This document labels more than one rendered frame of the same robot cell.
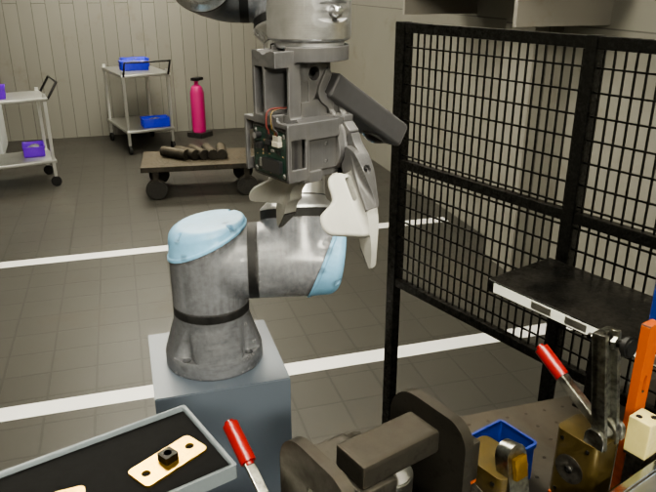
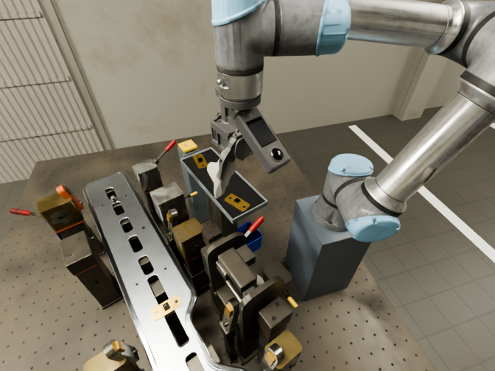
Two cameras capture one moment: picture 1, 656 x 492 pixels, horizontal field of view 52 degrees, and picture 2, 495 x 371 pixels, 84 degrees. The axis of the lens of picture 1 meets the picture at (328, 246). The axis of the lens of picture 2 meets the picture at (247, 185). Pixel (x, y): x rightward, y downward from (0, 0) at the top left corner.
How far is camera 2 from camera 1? 0.79 m
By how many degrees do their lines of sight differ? 75
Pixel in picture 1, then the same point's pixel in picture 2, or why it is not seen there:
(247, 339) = (334, 218)
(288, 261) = (344, 205)
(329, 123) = (223, 132)
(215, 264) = (331, 178)
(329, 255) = (353, 220)
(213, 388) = (308, 216)
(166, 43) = not seen: outside the picture
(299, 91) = (224, 110)
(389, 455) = (225, 265)
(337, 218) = (212, 168)
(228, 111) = not seen: outside the picture
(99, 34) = not seen: outside the picture
